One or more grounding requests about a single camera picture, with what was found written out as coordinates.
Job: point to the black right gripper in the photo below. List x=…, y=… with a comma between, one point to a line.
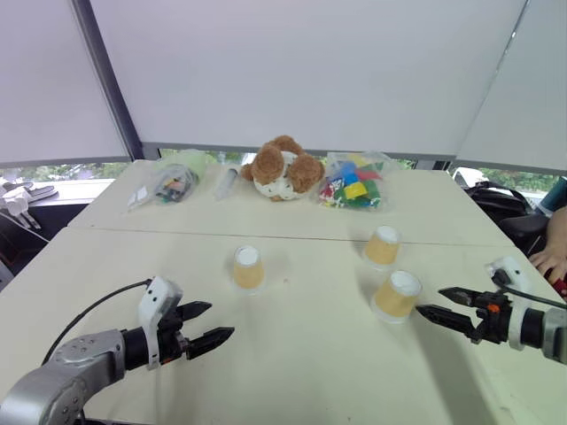
x=491, y=319

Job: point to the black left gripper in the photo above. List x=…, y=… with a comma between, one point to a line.
x=170, y=338

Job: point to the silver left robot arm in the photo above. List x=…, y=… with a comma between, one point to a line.
x=66, y=376

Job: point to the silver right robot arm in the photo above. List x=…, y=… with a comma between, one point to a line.
x=547, y=332

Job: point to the bystander bare hand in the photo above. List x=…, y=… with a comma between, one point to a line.
x=551, y=252

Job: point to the brown paper cup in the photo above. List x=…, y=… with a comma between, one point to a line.
x=382, y=249
x=248, y=271
x=395, y=297

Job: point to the red object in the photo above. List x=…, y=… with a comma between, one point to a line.
x=559, y=285

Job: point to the black backpack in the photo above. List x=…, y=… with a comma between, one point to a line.
x=505, y=208

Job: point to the clear bag of small parts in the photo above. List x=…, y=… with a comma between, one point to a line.
x=168, y=185

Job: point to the teal cylinder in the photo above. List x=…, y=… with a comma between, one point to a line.
x=553, y=195

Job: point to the bag of colourful blocks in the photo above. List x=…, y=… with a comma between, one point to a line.
x=353, y=182

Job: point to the brown plush toy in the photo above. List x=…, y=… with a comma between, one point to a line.
x=283, y=168

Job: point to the white folded cloth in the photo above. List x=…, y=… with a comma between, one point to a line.
x=13, y=201

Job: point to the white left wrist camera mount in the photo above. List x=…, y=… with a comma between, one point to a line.
x=156, y=305

